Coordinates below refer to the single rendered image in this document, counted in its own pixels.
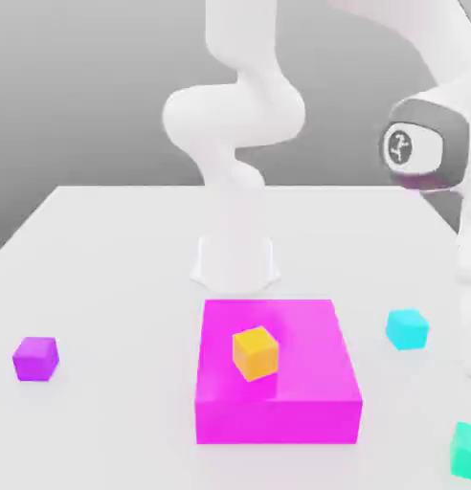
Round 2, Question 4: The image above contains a small purple cube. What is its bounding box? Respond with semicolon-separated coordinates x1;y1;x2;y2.
11;336;60;383

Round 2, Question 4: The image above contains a small teal cube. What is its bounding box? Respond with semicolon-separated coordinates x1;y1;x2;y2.
449;421;471;483

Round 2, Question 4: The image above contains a small orange cube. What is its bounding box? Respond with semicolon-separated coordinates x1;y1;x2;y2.
232;325;280;383

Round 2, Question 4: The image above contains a small cyan cube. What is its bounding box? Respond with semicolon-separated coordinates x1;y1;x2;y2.
384;307;431;352

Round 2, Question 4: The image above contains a large magenta box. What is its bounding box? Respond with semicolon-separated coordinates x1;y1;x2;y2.
193;299;364;446

